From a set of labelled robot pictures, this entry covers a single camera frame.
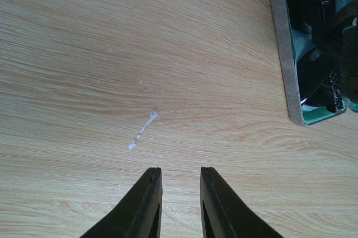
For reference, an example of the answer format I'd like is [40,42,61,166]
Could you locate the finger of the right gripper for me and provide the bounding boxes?
[312,4,357,98]

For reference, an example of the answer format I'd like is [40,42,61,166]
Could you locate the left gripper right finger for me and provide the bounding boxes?
[200,167,282,237]

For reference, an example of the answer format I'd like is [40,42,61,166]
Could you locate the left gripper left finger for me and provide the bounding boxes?
[82,167,162,237]

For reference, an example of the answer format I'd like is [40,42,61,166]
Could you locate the black round sunglasses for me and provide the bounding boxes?
[286,0,343,113]

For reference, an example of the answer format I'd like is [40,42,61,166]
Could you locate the grey glasses case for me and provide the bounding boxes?
[270,0,357,126]

